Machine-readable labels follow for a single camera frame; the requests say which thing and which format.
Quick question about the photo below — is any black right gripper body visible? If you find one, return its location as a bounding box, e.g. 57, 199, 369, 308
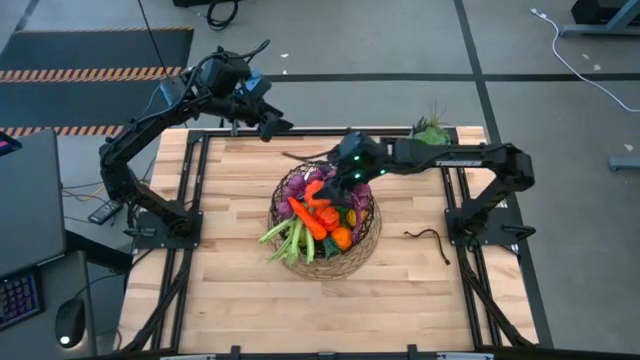
329, 130, 396, 189

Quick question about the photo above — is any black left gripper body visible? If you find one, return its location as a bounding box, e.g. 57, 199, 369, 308
212, 94, 274, 129

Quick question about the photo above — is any orange carrot with green top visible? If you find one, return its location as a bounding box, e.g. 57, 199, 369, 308
287, 196, 342, 260

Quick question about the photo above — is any round orange fruit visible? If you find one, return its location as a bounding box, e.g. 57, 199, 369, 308
330, 225, 354, 252

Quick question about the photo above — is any light green celery stalk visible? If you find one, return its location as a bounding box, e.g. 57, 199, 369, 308
257, 215, 317, 266

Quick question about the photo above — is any green succulent plant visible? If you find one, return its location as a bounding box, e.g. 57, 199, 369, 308
411, 101, 452, 147

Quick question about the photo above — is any thin black stand pole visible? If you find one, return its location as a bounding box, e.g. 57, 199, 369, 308
136, 0, 166, 66

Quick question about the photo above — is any black hazard-striped floor mat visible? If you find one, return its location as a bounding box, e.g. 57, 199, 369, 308
0, 26, 196, 138

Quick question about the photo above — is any black remote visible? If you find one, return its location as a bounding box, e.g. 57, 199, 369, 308
87, 199, 125, 226

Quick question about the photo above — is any dark desk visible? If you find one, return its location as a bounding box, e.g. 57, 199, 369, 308
0, 128, 99, 360

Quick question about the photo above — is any small device screen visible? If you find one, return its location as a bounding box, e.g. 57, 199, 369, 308
0, 131, 24, 158

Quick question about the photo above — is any grey desk foot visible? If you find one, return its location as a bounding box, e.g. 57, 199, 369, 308
607, 155, 640, 173
557, 0, 640, 39

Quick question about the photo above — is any black computer mouse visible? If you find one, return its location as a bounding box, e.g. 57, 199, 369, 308
53, 297, 87, 350

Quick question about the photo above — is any backlit computer keyboard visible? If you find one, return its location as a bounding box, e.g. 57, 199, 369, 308
0, 268, 45, 332

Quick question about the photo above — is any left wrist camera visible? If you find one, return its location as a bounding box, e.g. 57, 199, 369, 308
241, 68, 266, 102

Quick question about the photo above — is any dark woven wire basket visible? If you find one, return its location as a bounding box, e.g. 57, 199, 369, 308
268, 158, 377, 260

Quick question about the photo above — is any dark brown cord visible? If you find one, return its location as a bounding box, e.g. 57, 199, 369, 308
402, 227, 452, 267

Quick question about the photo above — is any black cable loop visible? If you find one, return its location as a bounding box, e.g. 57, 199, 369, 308
204, 0, 242, 32

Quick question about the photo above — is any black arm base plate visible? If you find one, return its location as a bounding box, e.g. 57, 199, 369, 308
123, 209, 205, 251
443, 206, 537, 247

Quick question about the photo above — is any black aluminium table frame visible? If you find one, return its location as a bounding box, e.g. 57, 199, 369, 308
117, 127, 554, 360

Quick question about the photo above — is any white floor cable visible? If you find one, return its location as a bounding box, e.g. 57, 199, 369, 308
528, 6, 640, 114

